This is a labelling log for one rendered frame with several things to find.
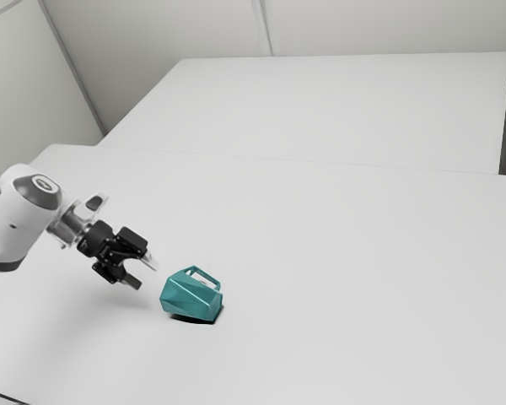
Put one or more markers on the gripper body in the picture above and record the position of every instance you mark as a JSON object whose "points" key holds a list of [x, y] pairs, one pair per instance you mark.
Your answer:
{"points": [[98, 242]]}

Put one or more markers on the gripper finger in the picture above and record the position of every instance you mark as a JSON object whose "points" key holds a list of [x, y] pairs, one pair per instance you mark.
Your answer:
{"points": [[114, 273], [132, 244]]}

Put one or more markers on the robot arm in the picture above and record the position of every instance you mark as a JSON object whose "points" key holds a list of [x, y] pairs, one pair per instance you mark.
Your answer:
{"points": [[17, 219]]}

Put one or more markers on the teal faceted mug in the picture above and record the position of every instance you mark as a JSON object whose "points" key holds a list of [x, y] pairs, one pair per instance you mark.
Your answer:
{"points": [[192, 297]]}

